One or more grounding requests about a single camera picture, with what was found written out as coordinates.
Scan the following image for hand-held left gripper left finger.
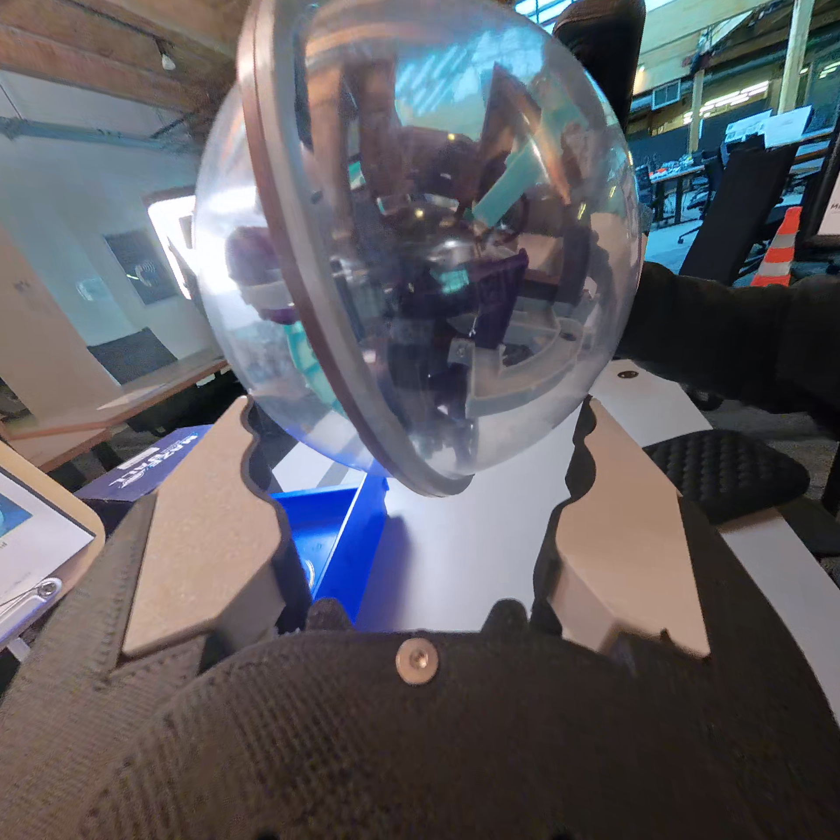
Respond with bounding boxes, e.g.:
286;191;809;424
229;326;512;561
121;395;312;660

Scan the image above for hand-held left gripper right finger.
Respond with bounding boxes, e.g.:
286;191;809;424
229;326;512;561
530;395;714;659

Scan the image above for clear maze ball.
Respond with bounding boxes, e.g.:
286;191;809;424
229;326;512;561
193;0;648;497

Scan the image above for person's right forearm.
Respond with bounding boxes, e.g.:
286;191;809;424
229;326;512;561
617;261;840;416

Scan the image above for dark purple cardboard box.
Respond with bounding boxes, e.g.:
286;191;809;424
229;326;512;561
74;425;215;521

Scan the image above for black textured pad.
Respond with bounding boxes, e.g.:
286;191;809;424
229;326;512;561
645;428;812;524

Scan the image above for blue plastic bin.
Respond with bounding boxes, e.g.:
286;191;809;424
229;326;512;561
269;472;389;624

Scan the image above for wood-edged table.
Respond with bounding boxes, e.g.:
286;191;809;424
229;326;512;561
0;356;228;460

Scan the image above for black framed instruction sign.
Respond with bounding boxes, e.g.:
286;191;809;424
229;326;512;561
815;131;840;238

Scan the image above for orange traffic cone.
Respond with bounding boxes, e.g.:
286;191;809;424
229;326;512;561
750;206;805;287

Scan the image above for dark wall poster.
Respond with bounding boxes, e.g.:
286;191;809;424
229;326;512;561
104;230;182;307

